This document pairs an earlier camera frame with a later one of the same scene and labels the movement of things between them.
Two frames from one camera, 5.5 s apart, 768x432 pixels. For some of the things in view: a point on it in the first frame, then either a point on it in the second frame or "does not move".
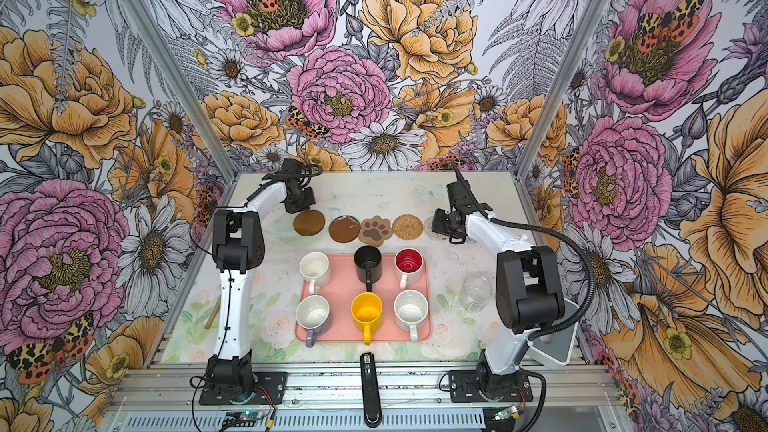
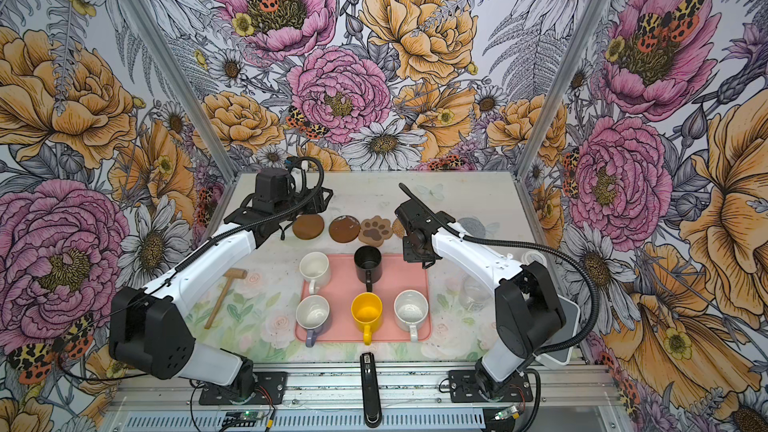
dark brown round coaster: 309,223 does not move
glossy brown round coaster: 344,228 does not move
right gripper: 438,227 → 409,255
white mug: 315,269 does not move
